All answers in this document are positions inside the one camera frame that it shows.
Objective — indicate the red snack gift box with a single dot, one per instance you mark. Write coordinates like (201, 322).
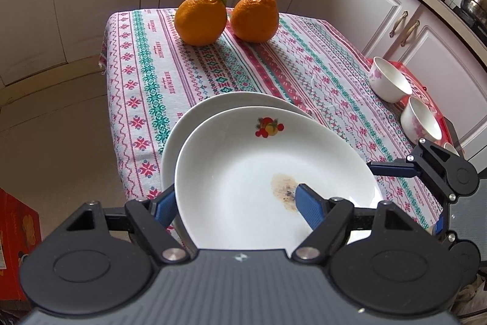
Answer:
(420, 91)

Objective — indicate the red cardboard box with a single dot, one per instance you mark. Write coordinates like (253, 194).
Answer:
(19, 233)

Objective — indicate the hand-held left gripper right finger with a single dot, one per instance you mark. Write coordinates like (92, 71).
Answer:
(310, 205)

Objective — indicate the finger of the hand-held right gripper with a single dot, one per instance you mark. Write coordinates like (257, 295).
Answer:
(443, 235)
(392, 169)

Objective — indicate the stained white plate fruit print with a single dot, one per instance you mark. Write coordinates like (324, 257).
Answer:
(236, 172)

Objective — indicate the patterned red green tablecloth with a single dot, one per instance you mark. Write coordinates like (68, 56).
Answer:
(171, 54)

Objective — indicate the orange without leaf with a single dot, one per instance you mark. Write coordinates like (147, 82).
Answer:
(255, 18)

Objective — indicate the white plate with fruit print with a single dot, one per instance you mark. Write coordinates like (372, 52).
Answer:
(182, 123)

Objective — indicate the white bowl with pink flowers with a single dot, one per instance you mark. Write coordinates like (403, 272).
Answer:
(451, 149)
(392, 79)
(422, 119)

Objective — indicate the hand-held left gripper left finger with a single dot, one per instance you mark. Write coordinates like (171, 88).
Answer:
(165, 207)

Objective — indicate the person's cream clothing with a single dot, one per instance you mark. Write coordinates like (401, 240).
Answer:
(473, 294)

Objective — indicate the orange with stem and leaf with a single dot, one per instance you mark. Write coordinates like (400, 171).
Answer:
(199, 20)

